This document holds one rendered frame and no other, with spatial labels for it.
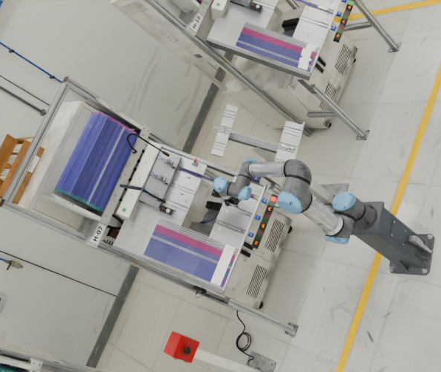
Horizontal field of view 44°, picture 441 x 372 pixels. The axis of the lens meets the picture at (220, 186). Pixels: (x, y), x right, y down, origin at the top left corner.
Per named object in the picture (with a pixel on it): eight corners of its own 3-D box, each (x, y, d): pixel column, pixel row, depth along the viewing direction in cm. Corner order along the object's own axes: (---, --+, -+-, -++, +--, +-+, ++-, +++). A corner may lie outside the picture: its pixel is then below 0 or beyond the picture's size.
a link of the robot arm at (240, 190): (252, 178, 276) (233, 173, 280) (244, 198, 273) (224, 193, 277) (255, 184, 283) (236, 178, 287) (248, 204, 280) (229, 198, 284)
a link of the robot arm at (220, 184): (224, 192, 276) (209, 187, 279) (230, 198, 286) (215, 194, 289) (229, 178, 278) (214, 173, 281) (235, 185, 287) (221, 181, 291)
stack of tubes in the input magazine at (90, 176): (139, 133, 320) (103, 110, 304) (102, 212, 309) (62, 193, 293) (128, 133, 330) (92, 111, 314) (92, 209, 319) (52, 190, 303)
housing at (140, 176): (165, 151, 342) (162, 144, 329) (133, 223, 332) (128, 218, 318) (154, 147, 344) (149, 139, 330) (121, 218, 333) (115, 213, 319)
